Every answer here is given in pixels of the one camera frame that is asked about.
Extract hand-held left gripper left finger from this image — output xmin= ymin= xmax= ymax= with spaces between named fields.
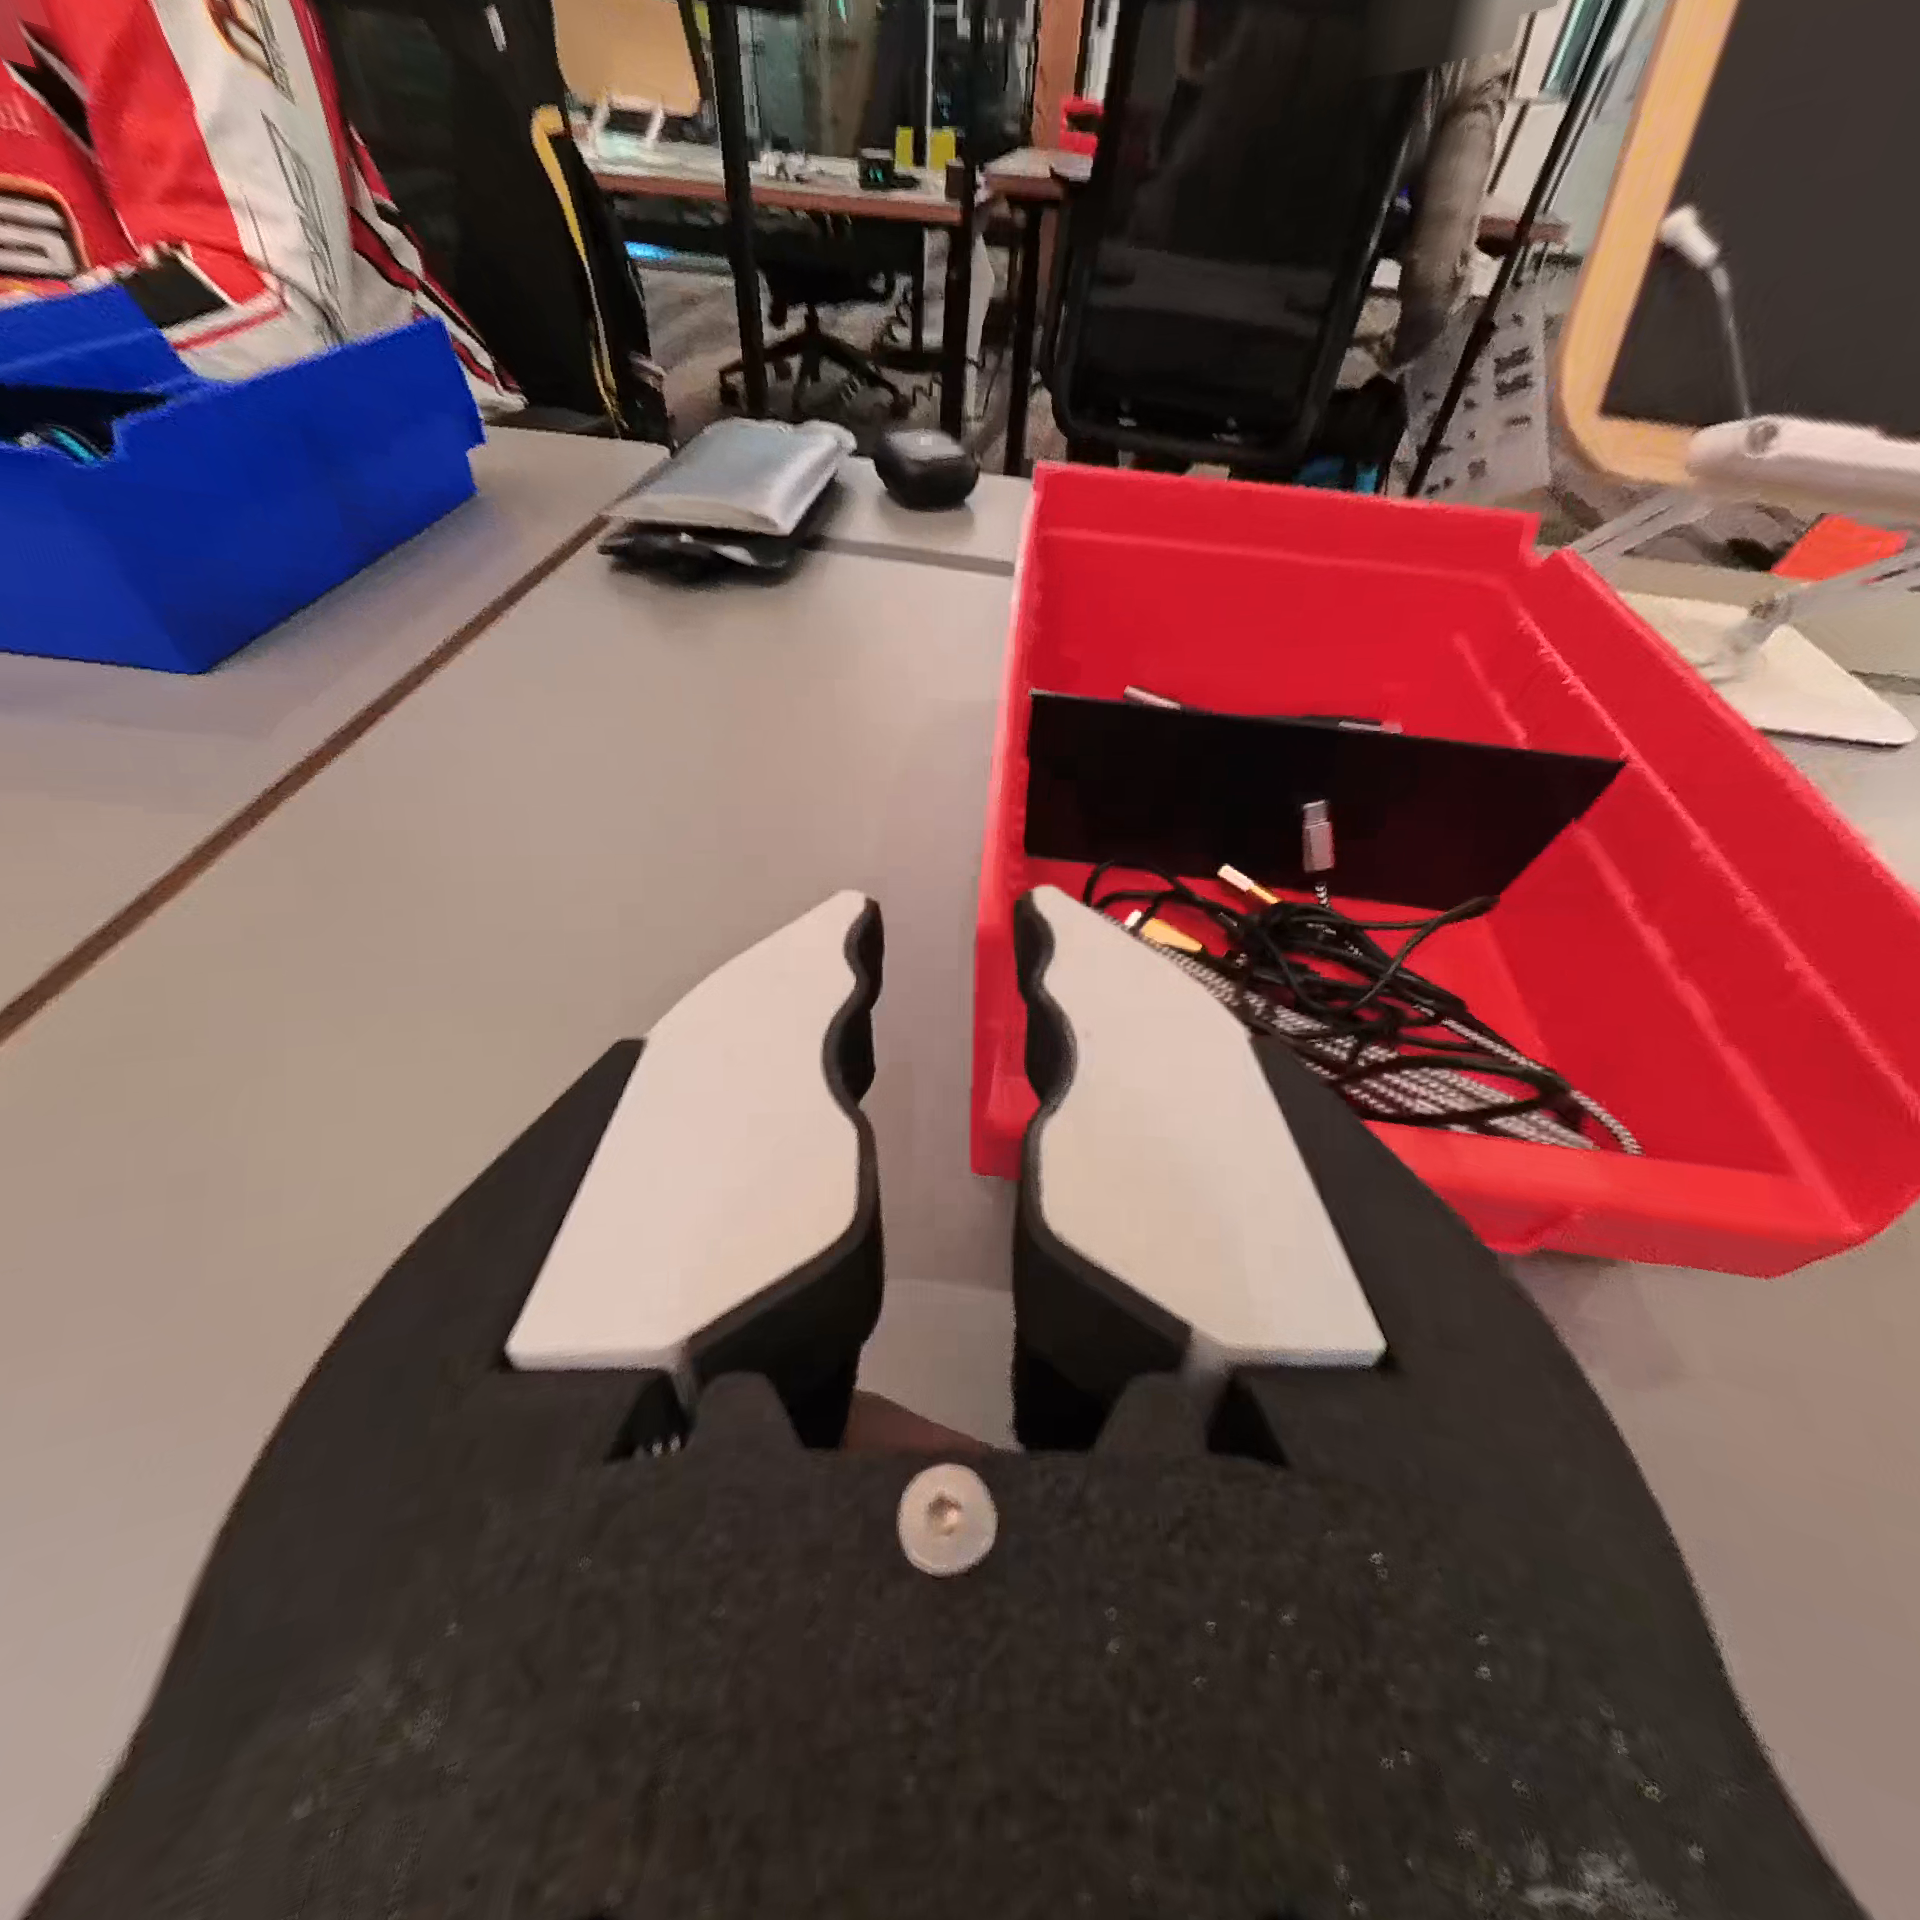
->
xmin=505 ymin=890 xmax=887 ymax=1450

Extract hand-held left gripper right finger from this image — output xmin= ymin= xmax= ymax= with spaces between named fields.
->
xmin=1012 ymin=884 xmax=1391 ymax=1453

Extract black white braided usb cable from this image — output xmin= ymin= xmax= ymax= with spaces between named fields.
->
xmin=1177 ymin=961 xmax=1641 ymax=1156

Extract red plastic bin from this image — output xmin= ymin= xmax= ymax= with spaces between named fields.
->
xmin=970 ymin=462 xmax=1920 ymax=1280

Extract black bin divider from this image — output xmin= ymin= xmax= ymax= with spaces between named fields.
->
xmin=1027 ymin=691 xmax=1629 ymax=912

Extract silver pouch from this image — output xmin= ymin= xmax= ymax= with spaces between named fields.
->
xmin=600 ymin=416 xmax=858 ymax=579

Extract blue plastic bin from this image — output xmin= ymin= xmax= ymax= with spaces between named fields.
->
xmin=0 ymin=281 xmax=488 ymax=676

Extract black mesh office chair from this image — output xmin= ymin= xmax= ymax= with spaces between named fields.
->
xmin=1050 ymin=0 xmax=1426 ymax=470

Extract white folding stand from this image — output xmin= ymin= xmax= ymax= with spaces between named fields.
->
xmin=1560 ymin=201 xmax=1920 ymax=748

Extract black jacket yellow stripe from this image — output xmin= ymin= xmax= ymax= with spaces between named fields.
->
xmin=322 ymin=0 xmax=671 ymax=441

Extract black cable orange plugs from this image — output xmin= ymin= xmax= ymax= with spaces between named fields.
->
xmin=1083 ymin=857 xmax=1503 ymax=1088

